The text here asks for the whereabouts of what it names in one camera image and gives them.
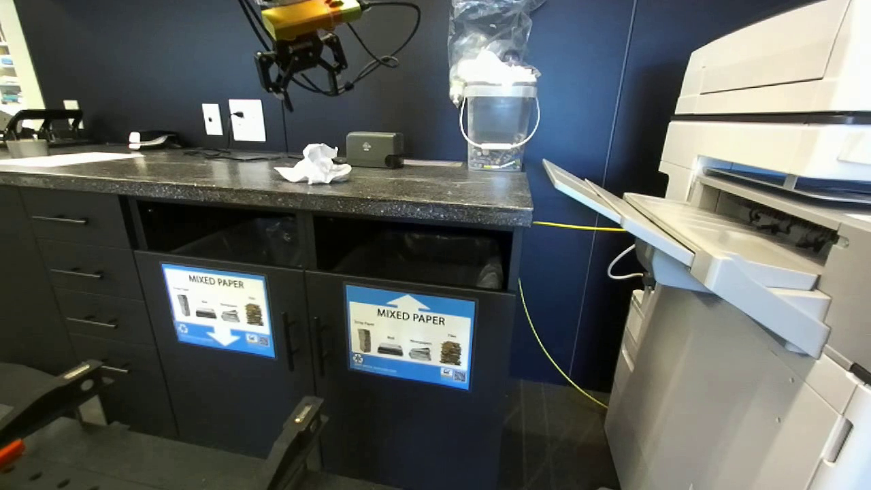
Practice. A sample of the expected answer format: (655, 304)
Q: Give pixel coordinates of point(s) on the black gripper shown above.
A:
(288, 61)

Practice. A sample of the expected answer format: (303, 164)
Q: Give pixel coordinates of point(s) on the left black bin door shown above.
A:
(232, 401)

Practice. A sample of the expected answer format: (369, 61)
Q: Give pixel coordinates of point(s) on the black bin door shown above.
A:
(409, 434)
(232, 401)

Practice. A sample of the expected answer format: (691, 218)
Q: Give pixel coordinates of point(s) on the right black bin door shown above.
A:
(409, 434)

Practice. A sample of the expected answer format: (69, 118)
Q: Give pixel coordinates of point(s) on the small dark grey box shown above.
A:
(374, 148)

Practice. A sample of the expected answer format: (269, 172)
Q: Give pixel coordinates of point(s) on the clear plastic bag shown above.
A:
(489, 43)

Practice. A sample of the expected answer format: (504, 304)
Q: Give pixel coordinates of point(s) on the clear plastic bucket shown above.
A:
(496, 120)

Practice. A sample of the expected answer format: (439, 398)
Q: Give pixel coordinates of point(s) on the left blue mixed paper label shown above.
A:
(220, 310)

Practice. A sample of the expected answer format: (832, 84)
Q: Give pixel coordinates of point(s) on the blue mixed paper label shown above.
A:
(220, 310)
(413, 337)

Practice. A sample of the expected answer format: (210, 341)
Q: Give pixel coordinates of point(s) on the flat white paper sheet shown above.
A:
(66, 159)

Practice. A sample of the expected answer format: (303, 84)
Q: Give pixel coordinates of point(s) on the right blue mixed paper label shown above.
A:
(413, 337)

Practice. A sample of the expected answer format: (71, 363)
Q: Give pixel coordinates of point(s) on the black drawer cabinet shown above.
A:
(69, 293)

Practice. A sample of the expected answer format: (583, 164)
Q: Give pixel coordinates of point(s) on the black chair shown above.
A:
(48, 444)

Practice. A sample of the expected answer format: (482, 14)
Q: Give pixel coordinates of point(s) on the large white printer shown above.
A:
(746, 356)

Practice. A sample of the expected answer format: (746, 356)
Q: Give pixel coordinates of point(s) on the yellow wrist camera mount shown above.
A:
(292, 20)

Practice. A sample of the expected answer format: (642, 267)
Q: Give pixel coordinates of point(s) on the white double wall outlet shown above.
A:
(250, 120)

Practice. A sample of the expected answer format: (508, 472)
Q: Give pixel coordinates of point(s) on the white single wall plate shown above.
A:
(210, 115)

